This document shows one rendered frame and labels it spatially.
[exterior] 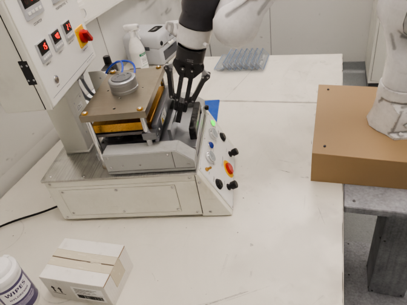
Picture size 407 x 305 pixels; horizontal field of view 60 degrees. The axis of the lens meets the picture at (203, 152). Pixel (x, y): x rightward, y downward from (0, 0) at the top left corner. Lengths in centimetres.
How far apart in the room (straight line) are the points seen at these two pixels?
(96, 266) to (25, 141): 76
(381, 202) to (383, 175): 8
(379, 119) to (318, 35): 228
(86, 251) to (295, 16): 280
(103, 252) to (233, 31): 62
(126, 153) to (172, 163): 13
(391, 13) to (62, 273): 106
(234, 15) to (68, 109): 55
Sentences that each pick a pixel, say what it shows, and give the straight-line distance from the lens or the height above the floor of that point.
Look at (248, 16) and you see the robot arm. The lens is 79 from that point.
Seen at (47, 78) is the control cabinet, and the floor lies 122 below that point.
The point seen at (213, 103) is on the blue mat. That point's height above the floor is 75.
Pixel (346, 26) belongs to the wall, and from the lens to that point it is 338.
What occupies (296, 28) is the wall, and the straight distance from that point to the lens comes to 339.
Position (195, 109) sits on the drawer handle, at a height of 101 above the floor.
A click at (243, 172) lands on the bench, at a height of 75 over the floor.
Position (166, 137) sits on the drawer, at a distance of 103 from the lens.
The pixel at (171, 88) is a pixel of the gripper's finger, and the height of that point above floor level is 111.
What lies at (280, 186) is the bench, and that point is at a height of 75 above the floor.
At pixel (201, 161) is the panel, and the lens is 100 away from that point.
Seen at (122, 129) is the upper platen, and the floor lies 104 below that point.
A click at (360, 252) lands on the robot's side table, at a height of 1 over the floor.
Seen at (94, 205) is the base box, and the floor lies 82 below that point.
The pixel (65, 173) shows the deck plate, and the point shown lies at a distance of 110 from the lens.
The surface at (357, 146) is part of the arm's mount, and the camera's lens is 113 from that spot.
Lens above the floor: 153
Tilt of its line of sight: 37 degrees down
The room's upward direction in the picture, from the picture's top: 11 degrees counter-clockwise
